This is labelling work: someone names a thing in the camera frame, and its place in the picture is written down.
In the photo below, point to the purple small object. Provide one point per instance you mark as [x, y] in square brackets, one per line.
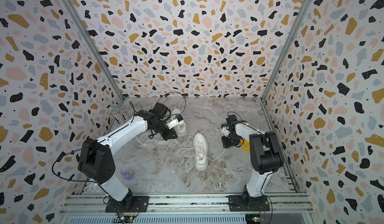
[127, 175]

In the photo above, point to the aluminium corner post left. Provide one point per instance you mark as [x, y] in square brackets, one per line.
[72, 11]

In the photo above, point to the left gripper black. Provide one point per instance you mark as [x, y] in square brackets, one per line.
[171, 135]

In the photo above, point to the aluminium corner post right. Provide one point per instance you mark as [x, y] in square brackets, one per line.
[292, 34]

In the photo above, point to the yellow plastic frame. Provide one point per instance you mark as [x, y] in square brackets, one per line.
[245, 145]

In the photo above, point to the aluminium front rail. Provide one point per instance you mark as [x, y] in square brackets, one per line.
[206, 203]

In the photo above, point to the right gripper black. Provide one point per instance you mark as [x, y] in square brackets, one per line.
[225, 144]

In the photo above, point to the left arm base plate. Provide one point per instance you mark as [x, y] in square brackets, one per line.
[130, 204]

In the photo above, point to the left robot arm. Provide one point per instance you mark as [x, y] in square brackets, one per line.
[97, 156]

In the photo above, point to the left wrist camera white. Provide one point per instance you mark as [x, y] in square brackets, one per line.
[177, 120]

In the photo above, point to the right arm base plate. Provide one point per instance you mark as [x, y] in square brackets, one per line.
[242, 203]

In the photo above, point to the white sneaker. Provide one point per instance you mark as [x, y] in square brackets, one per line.
[181, 128]
[201, 147]

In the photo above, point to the aluminium corner post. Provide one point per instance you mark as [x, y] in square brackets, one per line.
[292, 34]
[72, 11]

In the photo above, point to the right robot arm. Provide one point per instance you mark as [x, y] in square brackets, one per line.
[265, 153]

